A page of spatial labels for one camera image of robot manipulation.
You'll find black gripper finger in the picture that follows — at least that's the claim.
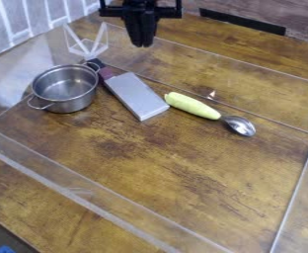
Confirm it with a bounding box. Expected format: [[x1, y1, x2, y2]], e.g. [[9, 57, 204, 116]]
[[124, 13, 143, 46], [142, 11, 156, 47]]

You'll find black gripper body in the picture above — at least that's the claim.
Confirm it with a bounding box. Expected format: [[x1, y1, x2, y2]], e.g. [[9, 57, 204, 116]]
[[99, 0, 183, 19]]

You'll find yellow handled metal spoon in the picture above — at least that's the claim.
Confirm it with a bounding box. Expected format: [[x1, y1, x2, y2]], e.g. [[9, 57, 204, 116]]
[[164, 92, 256, 136]]

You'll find silver metal pot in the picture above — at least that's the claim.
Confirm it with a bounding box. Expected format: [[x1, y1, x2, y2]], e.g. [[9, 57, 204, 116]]
[[28, 62, 100, 114]]

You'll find grey sharpening stone block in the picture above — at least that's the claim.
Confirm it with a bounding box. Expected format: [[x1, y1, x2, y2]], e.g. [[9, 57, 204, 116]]
[[99, 67, 170, 121]]

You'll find black bar on table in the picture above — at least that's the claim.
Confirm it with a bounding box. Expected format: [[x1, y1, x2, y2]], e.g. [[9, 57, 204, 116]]
[[199, 8, 286, 36]]

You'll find blue object at corner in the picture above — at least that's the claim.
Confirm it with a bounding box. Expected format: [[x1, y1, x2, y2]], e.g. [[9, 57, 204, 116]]
[[0, 245, 16, 253]]

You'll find clear acrylic corner bracket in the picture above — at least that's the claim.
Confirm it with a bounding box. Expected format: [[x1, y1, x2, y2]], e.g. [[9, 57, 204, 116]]
[[63, 23, 110, 60]]

